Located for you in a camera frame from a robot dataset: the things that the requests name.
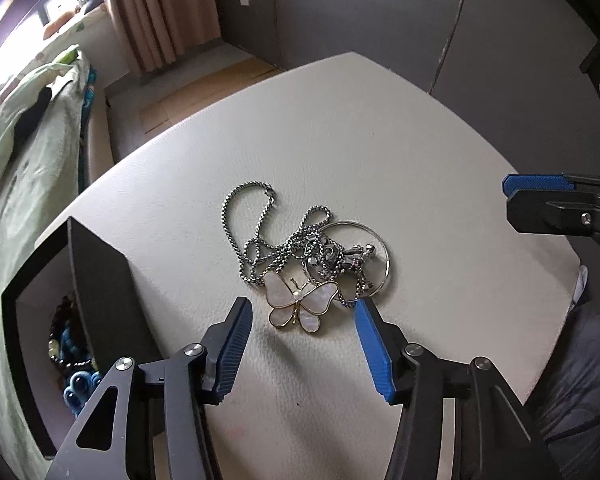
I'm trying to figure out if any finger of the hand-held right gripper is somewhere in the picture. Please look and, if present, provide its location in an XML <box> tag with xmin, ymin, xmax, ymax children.
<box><xmin>503</xmin><ymin>172</ymin><xmax>600</xmax><ymax>196</ymax></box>
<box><xmin>506</xmin><ymin>187</ymin><xmax>600</xmax><ymax>248</ymax></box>

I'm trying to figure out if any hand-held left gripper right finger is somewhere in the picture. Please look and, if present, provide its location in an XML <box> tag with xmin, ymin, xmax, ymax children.
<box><xmin>354</xmin><ymin>297</ymin><xmax>556</xmax><ymax>480</ymax></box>

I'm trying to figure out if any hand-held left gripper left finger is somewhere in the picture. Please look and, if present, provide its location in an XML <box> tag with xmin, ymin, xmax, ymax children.
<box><xmin>44</xmin><ymin>296</ymin><xmax>254</xmax><ymax>480</ymax></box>

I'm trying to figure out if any butterfly pendant chain necklace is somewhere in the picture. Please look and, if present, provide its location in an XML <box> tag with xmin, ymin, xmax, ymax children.
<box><xmin>223</xmin><ymin>180</ymin><xmax>362</xmax><ymax>334</ymax></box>

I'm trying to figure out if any black jewelry box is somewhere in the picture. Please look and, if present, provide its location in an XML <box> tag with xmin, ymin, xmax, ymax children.
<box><xmin>1</xmin><ymin>216</ymin><xmax>167</xmax><ymax>461</ymax></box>

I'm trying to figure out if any pile of beaded bracelets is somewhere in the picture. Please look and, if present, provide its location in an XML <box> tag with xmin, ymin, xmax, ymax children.
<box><xmin>47</xmin><ymin>294</ymin><xmax>105</xmax><ymax>417</ymax></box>

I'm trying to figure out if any thin silver bangle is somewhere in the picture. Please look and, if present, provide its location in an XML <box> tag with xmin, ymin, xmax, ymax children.
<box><xmin>319</xmin><ymin>220</ymin><xmax>394</xmax><ymax>295</ymax></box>

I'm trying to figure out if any silver bear charm pendant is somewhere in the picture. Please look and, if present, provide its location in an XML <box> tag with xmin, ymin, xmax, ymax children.
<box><xmin>305</xmin><ymin>240</ymin><xmax>381</xmax><ymax>293</ymax></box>

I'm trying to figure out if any white small table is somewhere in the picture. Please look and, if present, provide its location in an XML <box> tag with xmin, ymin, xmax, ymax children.
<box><xmin>32</xmin><ymin>51</ymin><xmax>583</xmax><ymax>480</ymax></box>

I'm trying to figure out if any person's right leg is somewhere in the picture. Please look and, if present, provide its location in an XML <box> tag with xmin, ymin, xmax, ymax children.
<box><xmin>525</xmin><ymin>265</ymin><xmax>600</xmax><ymax>480</ymax></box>

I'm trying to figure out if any green bedsheet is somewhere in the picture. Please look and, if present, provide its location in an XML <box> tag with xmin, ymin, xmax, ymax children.
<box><xmin>0</xmin><ymin>75</ymin><xmax>106</xmax><ymax>461</ymax></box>

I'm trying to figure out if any light green duvet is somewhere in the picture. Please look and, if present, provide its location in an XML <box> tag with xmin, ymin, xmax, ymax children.
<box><xmin>0</xmin><ymin>50</ymin><xmax>93</xmax><ymax>211</ymax></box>

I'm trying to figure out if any pink curtain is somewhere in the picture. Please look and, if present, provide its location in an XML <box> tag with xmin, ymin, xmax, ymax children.
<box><xmin>95</xmin><ymin>0</ymin><xmax>221</xmax><ymax>78</ymax></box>

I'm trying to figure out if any printed window seat cushion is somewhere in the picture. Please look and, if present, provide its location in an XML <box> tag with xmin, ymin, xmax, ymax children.
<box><xmin>0</xmin><ymin>5</ymin><xmax>110</xmax><ymax>86</ymax></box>

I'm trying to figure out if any orange plush toy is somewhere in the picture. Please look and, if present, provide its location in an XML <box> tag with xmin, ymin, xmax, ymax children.
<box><xmin>45</xmin><ymin>12</ymin><xmax>76</xmax><ymax>36</ymax></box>

